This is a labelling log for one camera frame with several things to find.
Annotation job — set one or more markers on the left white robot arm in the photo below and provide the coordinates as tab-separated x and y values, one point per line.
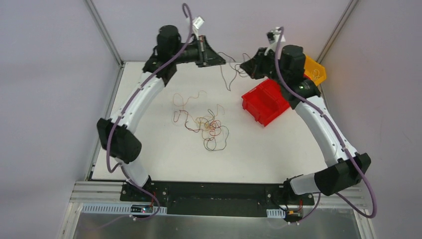
116	133

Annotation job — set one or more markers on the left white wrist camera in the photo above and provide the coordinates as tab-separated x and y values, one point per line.
197	23

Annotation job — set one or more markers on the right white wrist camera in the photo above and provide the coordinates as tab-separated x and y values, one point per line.
275	36

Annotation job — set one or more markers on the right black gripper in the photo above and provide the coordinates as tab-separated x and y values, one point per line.
259	60

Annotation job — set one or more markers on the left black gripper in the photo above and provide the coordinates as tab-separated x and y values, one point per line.
202	52

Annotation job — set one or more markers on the yellow plastic bin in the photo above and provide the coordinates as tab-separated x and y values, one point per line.
315	70

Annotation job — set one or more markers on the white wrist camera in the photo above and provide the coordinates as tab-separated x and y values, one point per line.
275	36
197	23

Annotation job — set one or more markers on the front red bin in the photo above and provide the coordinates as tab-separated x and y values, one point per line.
265	102

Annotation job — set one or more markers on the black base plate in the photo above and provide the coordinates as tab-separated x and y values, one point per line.
215	199

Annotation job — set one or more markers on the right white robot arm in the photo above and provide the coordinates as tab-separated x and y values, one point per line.
345	166

